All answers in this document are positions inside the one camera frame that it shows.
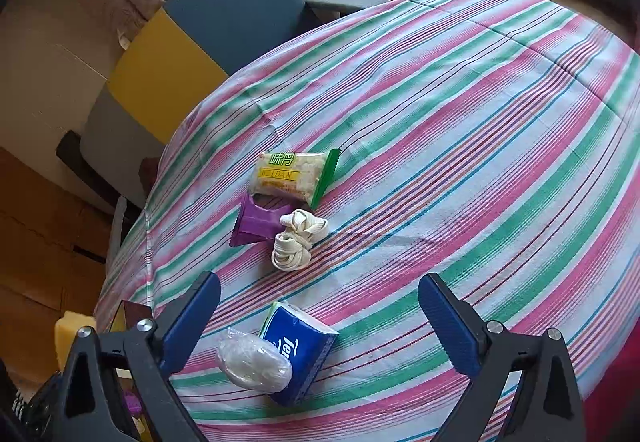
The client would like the rice cracker snack packet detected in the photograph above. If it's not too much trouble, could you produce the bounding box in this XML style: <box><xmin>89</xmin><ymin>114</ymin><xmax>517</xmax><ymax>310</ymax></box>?
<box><xmin>249</xmin><ymin>148</ymin><xmax>342</xmax><ymax>211</ymax></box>

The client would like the purple candy packet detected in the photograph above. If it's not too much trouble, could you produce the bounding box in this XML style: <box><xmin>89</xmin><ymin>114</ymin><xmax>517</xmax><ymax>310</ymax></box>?
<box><xmin>230</xmin><ymin>192</ymin><xmax>299</xmax><ymax>248</ymax></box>

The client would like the white knotted rope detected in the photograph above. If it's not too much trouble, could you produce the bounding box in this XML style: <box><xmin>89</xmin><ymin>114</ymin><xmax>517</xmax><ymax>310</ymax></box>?
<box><xmin>270</xmin><ymin>209</ymin><xmax>330</xmax><ymax>273</ymax></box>

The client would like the golden gift box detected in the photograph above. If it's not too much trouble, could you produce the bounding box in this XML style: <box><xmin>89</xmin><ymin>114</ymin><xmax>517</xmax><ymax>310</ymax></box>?
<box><xmin>107</xmin><ymin>299</ymin><xmax>155</xmax><ymax>442</ymax></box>

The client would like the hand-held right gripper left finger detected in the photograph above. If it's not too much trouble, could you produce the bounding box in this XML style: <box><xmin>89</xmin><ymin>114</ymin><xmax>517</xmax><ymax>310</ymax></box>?
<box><xmin>59</xmin><ymin>271</ymin><xmax>222</xmax><ymax>442</ymax></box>

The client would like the striped bedsheet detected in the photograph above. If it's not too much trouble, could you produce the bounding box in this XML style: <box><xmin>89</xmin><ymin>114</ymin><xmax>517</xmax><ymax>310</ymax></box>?
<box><xmin>92</xmin><ymin>0</ymin><xmax>640</xmax><ymax>442</ymax></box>

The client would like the blue tissue pack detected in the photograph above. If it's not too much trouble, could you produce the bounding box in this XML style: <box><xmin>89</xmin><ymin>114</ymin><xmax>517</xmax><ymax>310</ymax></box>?
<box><xmin>258</xmin><ymin>301</ymin><xmax>340</xmax><ymax>408</ymax></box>

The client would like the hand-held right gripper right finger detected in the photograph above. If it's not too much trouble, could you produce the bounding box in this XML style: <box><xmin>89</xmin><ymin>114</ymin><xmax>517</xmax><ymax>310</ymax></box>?
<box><xmin>417</xmin><ymin>273</ymin><xmax>586</xmax><ymax>442</ymax></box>

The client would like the thick yellow sponge block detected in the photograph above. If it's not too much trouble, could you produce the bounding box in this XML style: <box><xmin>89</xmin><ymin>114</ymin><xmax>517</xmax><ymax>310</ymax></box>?
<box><xmin>54</xmin><ymin>312</ymin><xmax>97</xmax><ymax>374</ymax></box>

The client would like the dark brown round object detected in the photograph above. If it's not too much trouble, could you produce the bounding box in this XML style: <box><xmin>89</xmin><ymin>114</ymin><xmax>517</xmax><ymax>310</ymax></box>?
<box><xmin>139</xmin><ymin>157</ymin><xmax>162</xmax><ymax>195</ymax></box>

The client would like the white plastic-wrapped ball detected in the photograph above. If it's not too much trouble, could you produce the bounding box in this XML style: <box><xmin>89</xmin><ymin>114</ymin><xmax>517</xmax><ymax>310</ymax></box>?
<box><xmin>216</xmin><ymin>327</ymin><xmax>294</xmax><ymax>394</ymax></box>

